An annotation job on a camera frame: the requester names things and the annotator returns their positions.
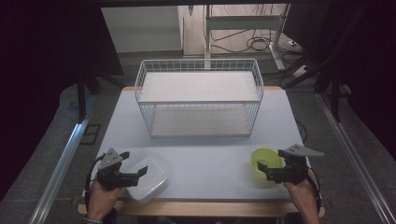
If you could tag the person's right hand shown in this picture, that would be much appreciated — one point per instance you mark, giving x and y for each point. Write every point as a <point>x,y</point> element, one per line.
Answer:
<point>300,191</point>

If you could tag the white power strip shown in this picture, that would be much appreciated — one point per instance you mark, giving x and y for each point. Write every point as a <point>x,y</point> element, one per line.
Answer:
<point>300,71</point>

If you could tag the white board panel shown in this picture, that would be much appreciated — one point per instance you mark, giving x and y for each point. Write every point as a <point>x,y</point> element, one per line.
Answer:
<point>140,28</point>

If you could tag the black floor frame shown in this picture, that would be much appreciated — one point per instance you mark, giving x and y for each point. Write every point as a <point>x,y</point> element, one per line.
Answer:
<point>90,134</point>

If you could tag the person's left hand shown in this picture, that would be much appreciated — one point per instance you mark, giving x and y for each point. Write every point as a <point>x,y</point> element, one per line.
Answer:
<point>101,199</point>

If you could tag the clear white-lidded food container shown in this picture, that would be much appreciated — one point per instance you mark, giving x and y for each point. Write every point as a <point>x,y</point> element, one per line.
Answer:
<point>146,182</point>

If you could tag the aluminium floor rail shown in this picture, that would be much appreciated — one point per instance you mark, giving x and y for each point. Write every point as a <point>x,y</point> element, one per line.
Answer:
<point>355,155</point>
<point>62,168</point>

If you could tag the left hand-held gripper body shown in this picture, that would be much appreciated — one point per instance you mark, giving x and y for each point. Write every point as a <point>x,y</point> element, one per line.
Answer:
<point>109,177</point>

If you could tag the black metal stand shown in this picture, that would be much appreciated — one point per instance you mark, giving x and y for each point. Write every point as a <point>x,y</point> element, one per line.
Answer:
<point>334,99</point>
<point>81,99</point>

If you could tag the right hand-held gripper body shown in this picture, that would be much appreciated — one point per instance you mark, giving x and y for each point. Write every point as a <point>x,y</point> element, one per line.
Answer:
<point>292,169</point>

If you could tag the white metal desk frame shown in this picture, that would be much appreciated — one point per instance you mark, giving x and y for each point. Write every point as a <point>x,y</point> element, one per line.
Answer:
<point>243,22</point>

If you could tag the clear green-lidded food container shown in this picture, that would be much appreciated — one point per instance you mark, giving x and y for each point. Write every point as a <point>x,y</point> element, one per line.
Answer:
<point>266,157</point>

